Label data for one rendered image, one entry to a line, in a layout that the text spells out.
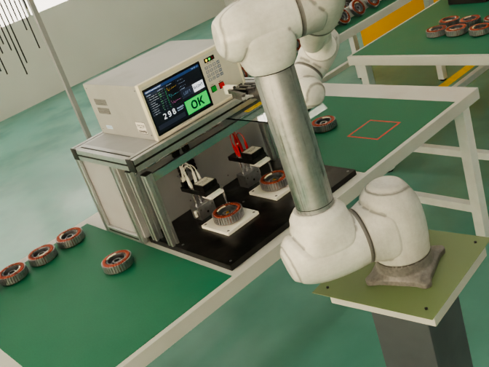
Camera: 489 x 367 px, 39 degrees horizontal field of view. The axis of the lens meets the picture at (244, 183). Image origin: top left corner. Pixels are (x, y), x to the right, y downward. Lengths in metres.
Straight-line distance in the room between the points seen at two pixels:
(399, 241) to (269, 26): 0.65
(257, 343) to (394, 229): 1.44
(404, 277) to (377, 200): 0.23
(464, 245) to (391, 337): 0.33
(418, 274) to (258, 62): 0.72
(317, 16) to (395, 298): 0.76
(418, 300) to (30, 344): 1.19
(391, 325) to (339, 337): 1.00
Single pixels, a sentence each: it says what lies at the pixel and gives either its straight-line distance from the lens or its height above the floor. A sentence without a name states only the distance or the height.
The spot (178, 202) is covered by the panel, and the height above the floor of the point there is 0.82.
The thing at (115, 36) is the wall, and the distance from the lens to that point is 9.52.
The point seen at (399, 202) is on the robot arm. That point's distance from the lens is 1.79.
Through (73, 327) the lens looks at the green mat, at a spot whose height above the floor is 0.75.
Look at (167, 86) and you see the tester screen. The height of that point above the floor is 1.27.
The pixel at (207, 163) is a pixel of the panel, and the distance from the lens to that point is 2.65.
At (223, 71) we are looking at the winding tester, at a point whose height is 1.22.
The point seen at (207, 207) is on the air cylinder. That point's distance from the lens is 2.51.
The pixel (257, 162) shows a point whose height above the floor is 0.88.
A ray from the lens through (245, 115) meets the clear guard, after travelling 2.48.
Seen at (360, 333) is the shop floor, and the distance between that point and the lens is 2.98.
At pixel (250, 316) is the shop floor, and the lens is 3.28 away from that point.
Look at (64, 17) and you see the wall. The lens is 9.19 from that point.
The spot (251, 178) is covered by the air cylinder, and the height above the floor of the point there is 0.80.
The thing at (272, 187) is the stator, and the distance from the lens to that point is 2.49.
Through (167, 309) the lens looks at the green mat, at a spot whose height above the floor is 0.75.
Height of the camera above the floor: 1.85
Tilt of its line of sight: 24 degrees down
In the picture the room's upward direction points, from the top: 19 degrees counter-clockwise
